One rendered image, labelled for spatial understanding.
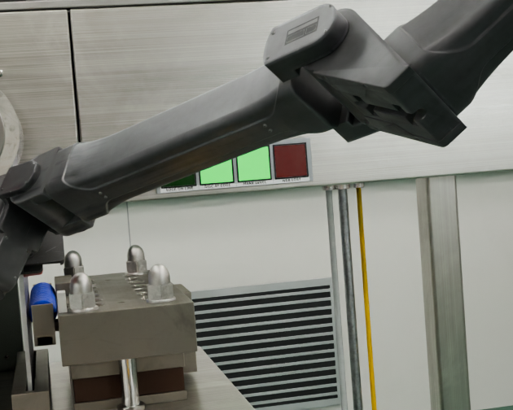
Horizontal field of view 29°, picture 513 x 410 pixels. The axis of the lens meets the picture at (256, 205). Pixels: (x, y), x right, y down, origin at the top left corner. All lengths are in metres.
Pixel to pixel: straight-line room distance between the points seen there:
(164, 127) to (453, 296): 1.07
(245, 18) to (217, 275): 2.45
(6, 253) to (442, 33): 0.52
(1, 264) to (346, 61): 0.45
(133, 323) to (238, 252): 2.78
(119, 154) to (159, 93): 0.64
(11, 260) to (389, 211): 3.18
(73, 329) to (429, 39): 0.64
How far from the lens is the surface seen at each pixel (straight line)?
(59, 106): 1.55
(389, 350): 4.18
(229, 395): 1.28
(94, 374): 1.27
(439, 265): 1.86
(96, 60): 1.56
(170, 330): 1.21
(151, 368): 1.27
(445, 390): 1.90
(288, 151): 1.59
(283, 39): 0.78
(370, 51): 0.73
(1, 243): 1.03
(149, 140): 0.90
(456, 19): 0.71
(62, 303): 1.22
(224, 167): 1.57
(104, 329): 1.20
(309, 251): 4.03
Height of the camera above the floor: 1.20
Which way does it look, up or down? 3 degrees down
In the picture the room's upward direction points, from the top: 4 degrees counter-clockwise
